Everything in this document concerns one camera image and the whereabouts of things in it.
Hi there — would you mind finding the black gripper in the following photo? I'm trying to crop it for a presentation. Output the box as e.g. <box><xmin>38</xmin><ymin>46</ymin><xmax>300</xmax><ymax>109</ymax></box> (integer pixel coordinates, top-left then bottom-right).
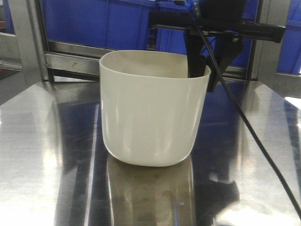
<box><xmin>148</xmin><ymin>0</ymin><xmax>285</xmax><ymax>92</ymax></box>

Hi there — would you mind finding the white plastic bin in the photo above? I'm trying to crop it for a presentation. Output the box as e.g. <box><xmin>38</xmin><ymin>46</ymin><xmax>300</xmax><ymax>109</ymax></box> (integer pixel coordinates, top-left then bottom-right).
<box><xmin>99</xmin><ymin>50</ymin><xmax>211</xmax><ymax>167</ymax></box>

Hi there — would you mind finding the blue crate back middle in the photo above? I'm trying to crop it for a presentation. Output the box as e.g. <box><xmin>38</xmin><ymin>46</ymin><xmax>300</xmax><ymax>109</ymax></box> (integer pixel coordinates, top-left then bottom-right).
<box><xmin>156</xmin><ymin>0</ymin><xmax>258</xmax><ymax>68</ymax></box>

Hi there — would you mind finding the blue crate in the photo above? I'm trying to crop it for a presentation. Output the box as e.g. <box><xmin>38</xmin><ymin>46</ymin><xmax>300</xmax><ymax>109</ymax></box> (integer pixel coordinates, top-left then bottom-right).
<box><xmin>156</xmin><ymin>0</ymin><xmax>258</xmax><ymax>68</ymax></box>
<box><xmin>41</xmin><ymin>0</ymin><xmax>157</xmax><ymax>50</ymax></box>
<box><xmin>277</xmin><ymin>0</ymin><xmax>301</xmax><ymax>75</ymax></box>

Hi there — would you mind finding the blue crate back right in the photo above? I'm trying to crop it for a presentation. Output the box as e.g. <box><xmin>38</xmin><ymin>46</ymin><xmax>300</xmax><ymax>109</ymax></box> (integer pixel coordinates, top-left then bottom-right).
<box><xmin>277</xmin><ymin>0</ymin><xmax>301</xmax><ymax>75</ymax></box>

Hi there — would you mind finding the blue crate back left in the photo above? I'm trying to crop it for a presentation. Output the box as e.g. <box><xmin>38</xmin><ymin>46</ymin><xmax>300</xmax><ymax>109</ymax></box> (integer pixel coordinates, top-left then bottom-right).
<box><xmin>41</xmin><ymin>0</ymin><xmax>157</xmax><ymax>50</ymax></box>

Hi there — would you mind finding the steel shelf frame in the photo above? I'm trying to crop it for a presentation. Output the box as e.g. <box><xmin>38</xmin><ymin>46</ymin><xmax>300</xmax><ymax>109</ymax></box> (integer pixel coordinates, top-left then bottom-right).
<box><xmin>0</xmin><ymin>0</ymin><xmax>301</xmax><ymax>98</ymax></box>

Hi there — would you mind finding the black cable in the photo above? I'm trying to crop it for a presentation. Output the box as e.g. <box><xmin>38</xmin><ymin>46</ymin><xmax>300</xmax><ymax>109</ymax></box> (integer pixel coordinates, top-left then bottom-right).
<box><xmin>185</xmin><ymin>0</ymin><xmax>301</xmax><ymax>213</ymax></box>

